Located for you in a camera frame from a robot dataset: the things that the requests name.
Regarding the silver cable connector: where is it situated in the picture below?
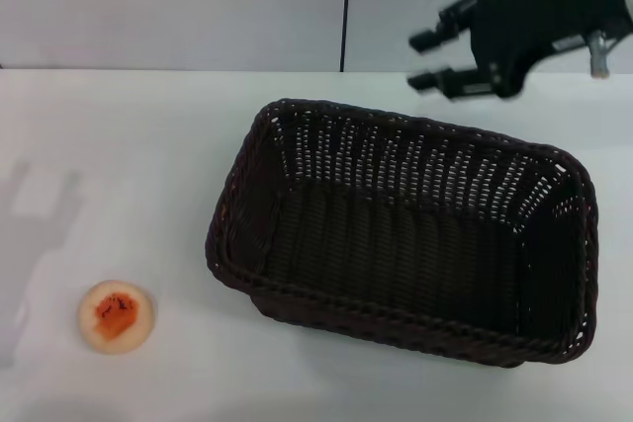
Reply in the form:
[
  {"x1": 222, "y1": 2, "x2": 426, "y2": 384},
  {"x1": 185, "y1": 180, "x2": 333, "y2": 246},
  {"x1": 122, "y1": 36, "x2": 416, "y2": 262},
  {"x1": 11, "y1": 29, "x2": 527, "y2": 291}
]
[{"x1": 586, "y1": 29, "x2": 610, "y2": 80}]

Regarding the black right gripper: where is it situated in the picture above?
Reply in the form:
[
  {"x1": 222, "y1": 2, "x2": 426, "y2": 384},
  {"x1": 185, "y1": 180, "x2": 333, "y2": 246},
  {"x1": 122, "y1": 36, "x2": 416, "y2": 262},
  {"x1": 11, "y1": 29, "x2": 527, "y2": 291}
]
[{"x1": 406, "y1": 0, "x2": 633, "y2": 103}]

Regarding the dark brown woven basket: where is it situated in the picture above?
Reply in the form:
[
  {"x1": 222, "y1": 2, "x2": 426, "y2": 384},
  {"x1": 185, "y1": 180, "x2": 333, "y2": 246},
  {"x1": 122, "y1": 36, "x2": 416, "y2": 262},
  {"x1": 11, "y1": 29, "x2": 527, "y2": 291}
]
[{"x1": 205, "y1": 98, "x2": 599, "y2": 369}]

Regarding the round pastry with orange filling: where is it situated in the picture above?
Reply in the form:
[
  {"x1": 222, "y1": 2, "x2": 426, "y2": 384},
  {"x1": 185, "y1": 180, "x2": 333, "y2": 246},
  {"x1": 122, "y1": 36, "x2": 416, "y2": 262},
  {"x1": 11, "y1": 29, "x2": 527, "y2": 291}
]
[{"x1": 77, "y1": 279, "x2": 158, "y2": 355}]

